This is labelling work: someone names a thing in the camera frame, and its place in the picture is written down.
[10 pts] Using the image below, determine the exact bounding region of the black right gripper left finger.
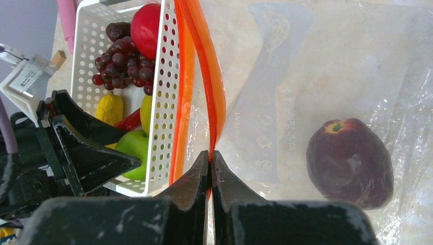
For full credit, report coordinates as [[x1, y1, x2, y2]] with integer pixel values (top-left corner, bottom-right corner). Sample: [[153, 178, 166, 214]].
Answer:
[[159, 151, 209, 244]]

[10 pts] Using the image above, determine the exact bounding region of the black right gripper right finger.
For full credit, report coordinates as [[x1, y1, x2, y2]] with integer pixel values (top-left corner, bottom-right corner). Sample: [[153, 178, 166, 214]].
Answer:
[[210, 151, 266, 244]]

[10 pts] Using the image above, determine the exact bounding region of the yellow corn cob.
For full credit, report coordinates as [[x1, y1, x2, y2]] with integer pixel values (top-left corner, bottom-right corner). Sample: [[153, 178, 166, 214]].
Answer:
[[95, 92, 125, 150]]

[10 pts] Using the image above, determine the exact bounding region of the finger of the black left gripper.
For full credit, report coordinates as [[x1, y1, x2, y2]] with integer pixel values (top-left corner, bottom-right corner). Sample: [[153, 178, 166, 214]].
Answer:
[[44, 90, 126, 145], [52, 115, 140, 196]]

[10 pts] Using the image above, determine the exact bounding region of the clear orange-zip bag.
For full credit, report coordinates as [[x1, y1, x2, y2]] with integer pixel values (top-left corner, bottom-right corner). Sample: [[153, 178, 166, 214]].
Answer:
[[168, 0, 433, 245]]

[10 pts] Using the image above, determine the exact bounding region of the dark red grape bunch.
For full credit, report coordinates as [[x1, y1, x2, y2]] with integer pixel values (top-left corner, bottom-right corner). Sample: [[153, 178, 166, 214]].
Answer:
[[91, 36, 156, 96]]

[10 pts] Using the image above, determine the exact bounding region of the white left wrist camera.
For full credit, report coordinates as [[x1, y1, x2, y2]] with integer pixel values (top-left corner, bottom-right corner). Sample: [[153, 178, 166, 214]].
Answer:
[[1, 44, 57, 126]]

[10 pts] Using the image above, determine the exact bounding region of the dark maroon fig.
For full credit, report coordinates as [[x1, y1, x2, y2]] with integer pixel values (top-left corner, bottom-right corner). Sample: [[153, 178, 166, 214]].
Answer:
[[105, 22, 131, 42]]

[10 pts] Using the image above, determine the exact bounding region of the wooden block near left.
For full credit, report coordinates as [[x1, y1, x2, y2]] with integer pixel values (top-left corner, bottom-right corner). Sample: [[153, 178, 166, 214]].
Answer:
[[51, 50, 66, 70]]

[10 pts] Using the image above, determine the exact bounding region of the green apple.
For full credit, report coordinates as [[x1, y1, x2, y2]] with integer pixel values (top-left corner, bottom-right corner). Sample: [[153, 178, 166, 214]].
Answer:
[[115, 130, 149, 180]]

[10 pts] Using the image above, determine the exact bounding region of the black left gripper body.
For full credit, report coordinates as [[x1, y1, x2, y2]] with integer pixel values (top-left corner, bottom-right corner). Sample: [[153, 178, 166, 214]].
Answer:
[[0, 101, 85, 221]]

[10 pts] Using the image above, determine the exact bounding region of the white perforated plastic basket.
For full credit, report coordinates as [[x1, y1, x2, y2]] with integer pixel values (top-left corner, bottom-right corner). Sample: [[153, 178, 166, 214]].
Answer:
[[70, 1, 181, 197]]

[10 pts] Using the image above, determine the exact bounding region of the pink cylindrical toy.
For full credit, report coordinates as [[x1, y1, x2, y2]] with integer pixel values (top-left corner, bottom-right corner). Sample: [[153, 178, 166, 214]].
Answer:
[[57, 0, 77, 54]]

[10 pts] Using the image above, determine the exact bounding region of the red tomato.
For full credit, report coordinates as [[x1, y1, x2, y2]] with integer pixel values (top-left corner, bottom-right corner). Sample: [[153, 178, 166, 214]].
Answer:
[[131, 3, 161, 60]]

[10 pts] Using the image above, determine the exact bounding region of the red chili pepper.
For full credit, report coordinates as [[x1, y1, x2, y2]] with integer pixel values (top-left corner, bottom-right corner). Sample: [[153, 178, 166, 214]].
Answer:
[[114, 109, 141, 132]]

